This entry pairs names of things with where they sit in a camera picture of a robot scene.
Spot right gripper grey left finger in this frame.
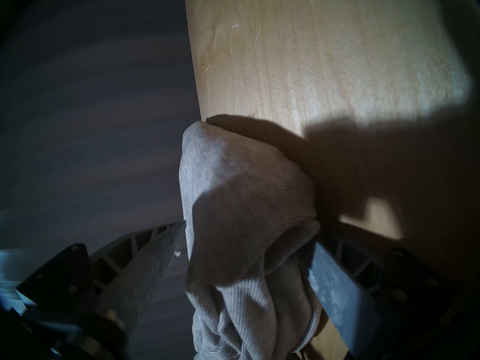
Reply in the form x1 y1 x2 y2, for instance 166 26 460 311
17 221 187 337

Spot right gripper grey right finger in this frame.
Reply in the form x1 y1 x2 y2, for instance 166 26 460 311
298 232 456 360

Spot beige sweat shorts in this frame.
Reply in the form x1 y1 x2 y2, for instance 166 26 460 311
178 121 324 360

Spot brown pleated curtain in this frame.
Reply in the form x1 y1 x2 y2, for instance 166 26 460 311
0 0 205 360

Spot light wooden table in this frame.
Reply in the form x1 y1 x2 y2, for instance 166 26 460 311
183 0 480 360

